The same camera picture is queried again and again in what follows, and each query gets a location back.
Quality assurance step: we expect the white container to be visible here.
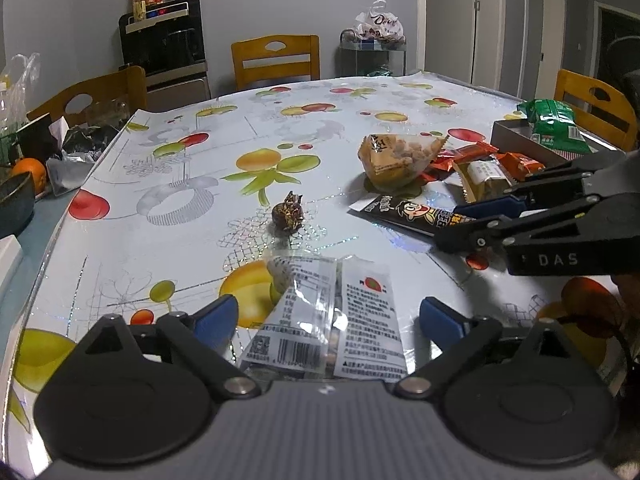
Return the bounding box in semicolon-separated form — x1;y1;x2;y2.
0;235;25;301

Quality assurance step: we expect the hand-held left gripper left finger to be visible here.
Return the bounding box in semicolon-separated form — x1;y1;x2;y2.
75;294;262;402

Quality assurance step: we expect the dark bowl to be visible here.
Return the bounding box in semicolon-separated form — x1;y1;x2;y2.
0;167;37;241

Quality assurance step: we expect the grey cardboard box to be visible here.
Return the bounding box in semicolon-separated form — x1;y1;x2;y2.
490;117;618;163

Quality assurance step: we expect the clear peanut snack bag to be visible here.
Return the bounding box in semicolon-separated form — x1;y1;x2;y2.
358;132;447;193

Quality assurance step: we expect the wooden chair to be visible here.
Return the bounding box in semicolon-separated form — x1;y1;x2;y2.
26;66;148;128
231;35;321;92
553;69;639;152

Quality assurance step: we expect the golden cake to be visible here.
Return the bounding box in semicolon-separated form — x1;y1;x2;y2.
452;157;516;204

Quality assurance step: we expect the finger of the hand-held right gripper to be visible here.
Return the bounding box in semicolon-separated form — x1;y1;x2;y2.
433;194;602;254
453;151;629;220

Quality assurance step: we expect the white door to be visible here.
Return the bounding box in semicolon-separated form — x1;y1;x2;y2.
425;0;478;78

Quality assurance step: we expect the fruit print tablecloth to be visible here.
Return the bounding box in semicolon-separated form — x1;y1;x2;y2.
7;71;640;476

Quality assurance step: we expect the dark tissue box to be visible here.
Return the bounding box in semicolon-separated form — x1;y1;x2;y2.
15;112;71;161

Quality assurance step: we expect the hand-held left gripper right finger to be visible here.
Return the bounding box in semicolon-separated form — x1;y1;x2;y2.
392;296;594;403

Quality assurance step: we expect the black plastic bag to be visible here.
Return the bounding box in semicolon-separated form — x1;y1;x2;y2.
60;124;121;158

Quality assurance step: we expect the metal storage cart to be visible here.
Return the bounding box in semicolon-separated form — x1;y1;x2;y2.
340;29;408;78

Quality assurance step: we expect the clear plastic bag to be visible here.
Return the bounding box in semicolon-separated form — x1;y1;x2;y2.
0;52;42;133

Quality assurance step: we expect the black snack stick packet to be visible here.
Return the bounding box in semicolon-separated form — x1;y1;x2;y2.
348;194;476;237

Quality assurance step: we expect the clear snack packet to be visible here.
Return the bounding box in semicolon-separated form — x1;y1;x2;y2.
240;255;338;373
332;256;408;381

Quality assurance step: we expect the dark chocolate candy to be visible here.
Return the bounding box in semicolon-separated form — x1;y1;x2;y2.
271;191;306;233

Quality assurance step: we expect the black water dispenser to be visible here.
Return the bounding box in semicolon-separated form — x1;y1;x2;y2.
118;0;212;113

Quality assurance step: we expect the green snack bag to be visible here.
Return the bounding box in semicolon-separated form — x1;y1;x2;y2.
516;98;594;157

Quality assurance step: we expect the orange snack packet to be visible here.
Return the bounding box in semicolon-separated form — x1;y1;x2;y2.
495;152;546;181
419;152;458;183
447;142;501;163

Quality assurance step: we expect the white plastic shopping bag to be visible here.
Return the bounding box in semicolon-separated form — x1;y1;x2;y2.
355;0;407;43

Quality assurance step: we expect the orange fruit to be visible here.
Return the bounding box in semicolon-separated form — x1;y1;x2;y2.
11;158;47;195

